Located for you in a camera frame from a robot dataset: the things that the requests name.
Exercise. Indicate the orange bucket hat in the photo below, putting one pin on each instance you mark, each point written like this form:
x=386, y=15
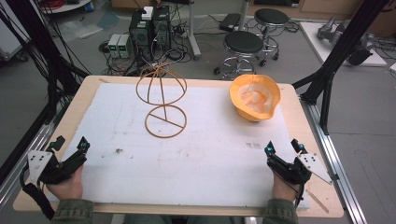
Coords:
x=255, y=98

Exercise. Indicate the white foam board mat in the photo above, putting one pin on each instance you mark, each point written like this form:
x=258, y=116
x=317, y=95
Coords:
x=193, y=161

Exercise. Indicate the thin wooden stick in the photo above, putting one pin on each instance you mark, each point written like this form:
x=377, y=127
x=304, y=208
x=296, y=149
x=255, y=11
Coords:
x=317, y=201

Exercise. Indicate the black metal frame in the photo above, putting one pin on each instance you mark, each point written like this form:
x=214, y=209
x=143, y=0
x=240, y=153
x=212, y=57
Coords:
x=40, y=46
x=342, y=46

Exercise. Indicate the flat black case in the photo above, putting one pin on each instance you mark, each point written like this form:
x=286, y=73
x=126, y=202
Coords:
x=229, y=21

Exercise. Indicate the white floor board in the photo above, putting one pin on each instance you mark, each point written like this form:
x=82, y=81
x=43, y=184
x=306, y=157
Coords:
x=314, y=40

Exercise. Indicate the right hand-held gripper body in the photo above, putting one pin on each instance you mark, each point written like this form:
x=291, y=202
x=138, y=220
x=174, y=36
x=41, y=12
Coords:
x=295, y=172

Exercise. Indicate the small white box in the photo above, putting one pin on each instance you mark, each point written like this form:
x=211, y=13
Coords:
x=147, y=12

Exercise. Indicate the person's right hand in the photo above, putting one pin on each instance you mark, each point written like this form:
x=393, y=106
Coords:
x=281, y=188

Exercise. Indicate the black round stool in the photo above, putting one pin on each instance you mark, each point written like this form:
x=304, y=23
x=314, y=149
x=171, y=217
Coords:
x=271, y=16
x=243, y=42

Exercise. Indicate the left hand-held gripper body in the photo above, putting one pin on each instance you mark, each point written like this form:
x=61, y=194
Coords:
x=46, y=172

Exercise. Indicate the black computer tower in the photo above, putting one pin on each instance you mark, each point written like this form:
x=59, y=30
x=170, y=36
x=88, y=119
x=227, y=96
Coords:
x=162, y=26
x=140, y=34

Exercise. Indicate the grey bench power supply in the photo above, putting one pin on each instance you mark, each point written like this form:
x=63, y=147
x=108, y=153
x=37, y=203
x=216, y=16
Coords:
x=125, y=46
x=113, y=46

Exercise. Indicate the person's left hand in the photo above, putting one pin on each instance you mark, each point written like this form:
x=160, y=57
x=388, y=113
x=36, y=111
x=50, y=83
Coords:
x=67, y=186

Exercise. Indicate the grey table leg post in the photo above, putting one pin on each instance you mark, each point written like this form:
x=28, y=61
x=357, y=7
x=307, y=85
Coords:
x=193, y=31

